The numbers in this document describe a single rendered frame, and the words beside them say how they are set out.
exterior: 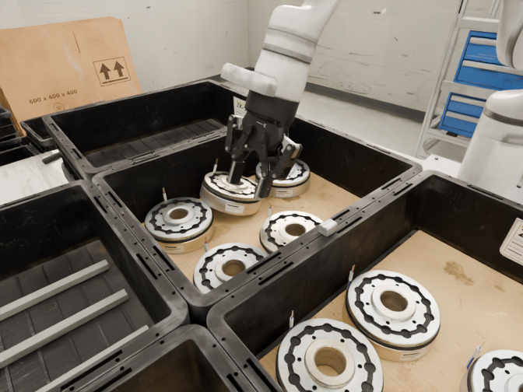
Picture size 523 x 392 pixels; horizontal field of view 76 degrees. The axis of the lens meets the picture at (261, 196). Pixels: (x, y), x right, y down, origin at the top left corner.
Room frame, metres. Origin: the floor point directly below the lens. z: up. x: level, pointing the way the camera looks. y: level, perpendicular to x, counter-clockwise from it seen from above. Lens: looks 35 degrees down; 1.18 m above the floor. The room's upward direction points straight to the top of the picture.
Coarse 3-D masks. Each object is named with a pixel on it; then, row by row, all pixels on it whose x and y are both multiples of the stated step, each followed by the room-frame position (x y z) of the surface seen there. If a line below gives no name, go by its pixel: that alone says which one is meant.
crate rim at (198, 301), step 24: (312, 120) 0.62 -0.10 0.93; (192, 144) 0.51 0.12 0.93; (360, 144) 0.51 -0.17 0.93; (120, 168) 0.43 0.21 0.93; (384, 192) 0.37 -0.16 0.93; (120, 216) 0.32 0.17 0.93; (336, 216) 0.32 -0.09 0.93; (144, 240) 0.27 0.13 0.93; (312, 240) 0.27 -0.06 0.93; (264, 264) 0.24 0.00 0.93; (192, 288) 0.21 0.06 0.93; (216, 288) 0.21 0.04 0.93; (192, 312) 0.19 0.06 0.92
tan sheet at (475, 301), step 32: (416, 256) 0.35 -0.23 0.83; (448, 256) 0.35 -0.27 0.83; (448, 288) 0.29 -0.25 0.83; (480, 288) 0.29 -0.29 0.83; (512, 288) 0.29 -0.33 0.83; (448, 320) 0.24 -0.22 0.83; (480, 320) 0.24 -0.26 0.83; (512, 320) 0.24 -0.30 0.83; (448, 352) 0.20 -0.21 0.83; (480, 352) 0.20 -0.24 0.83; (384, 384) 0.17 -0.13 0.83; (416, 384) 0.17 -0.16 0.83; (448, 384) 0.17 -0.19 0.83
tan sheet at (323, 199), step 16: (304, 192) 0.51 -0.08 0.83; (320, 192) 0.51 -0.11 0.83; (336, 192) 0.51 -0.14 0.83; (272, 208) 0.46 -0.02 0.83; (288, 208) 0.46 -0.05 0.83; (304, 208) 0.46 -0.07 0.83; (320, 208) 0.46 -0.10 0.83; (336, 208) 0.46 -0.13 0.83; (144, 224) 0.42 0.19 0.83; (224, 224) 0.42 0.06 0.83; (240, 224) 0.42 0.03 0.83; (256, 224) 0.42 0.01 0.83; (224, 240) 0.38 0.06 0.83; (240, 240) 0.38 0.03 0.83; (256, 240) 0.38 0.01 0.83; (176, 256) 0.35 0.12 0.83; (192, 256) 0.35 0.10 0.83; (192, 272) 0.32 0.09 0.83
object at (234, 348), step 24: (408, 192) 0.37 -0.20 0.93; (480, 192) 0.37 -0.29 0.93; (360, 216) 0.32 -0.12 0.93; (336, 240) 0.28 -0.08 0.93; (288, 264) 0.24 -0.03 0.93; (240, 288) 0.21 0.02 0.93; (264, 288) 0.21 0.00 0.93; (216, 312) 0.18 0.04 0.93; (216, 336) 0.16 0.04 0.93; (240, 360) 0.14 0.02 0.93; (264, 384) 0.12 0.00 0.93
